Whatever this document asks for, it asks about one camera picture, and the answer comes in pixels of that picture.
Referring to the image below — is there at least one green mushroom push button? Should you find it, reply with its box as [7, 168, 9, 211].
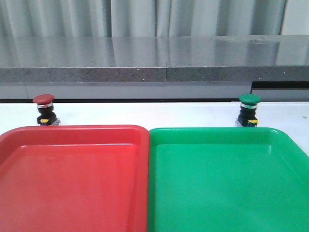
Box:
[235, 94, 261, 127]

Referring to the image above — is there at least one red mushroom push button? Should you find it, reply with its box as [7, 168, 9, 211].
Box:
[32, 94, 61, 126]

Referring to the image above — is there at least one green plastic tray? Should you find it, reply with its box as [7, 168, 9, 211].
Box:
[147, 128, 309, 232]

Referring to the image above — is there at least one red plastic tray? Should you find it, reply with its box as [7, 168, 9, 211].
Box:
[0, 125, 149, 232]

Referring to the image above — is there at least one grey stone counter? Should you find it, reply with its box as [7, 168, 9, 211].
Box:
[0, 35, 309, 102]

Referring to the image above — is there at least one grey pleated curtain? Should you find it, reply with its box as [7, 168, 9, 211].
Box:
[0, 0, 287, 37]

